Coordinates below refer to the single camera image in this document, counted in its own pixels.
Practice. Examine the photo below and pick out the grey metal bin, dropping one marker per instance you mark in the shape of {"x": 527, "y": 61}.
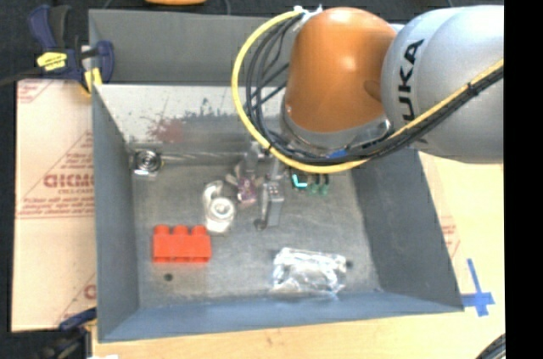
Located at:
{"x": 297, "y": 234}

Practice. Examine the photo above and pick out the crumpled clear plastic packet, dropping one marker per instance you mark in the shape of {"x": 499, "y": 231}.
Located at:
{"x": 307, "y": 270}

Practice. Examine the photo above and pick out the round silver metal tin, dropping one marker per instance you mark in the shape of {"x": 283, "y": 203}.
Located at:
{"x": 147, "y": 162}

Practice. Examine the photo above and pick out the brown cardboard board red print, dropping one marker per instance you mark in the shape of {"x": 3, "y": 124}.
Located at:
{"x": 51, "y": 179}

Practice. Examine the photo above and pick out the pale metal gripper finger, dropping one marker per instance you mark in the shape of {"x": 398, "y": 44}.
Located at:
{"x": 271, "y": 202}
{"x": 247, "y": 190}

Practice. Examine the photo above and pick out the red toy building block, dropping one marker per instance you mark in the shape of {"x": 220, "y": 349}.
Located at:
{"x": 181, "y": 246}

